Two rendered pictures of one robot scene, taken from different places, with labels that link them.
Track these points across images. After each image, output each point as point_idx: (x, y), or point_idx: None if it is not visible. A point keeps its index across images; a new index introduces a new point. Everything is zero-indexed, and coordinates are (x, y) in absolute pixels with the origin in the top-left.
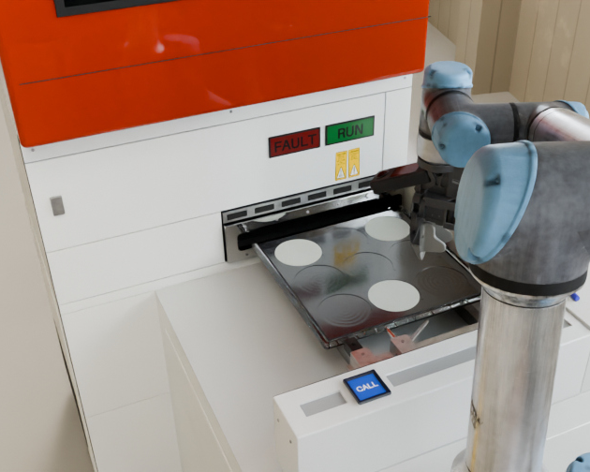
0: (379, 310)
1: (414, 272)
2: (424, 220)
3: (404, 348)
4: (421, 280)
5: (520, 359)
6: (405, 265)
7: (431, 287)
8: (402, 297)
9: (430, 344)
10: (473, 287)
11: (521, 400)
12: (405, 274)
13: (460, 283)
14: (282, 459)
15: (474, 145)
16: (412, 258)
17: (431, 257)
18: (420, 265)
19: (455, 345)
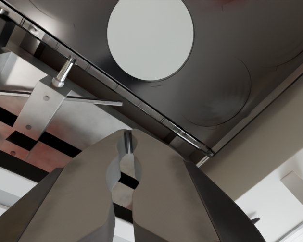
0: (100, 31)
1: (222, 47)
2: (134, 236)
3: (33, 105)
4: (206, 65)
5: None
6: (240, 22)
7: (195, 84)
8: (151, 53)
9: (93, 114)
10: (212, 132)
11: None
12: (212, 33)
13: (216, 115)
14: None
15: None
16: (263, 28)
17: (274, 56)
18: (246, 49)
19: (25, 191)
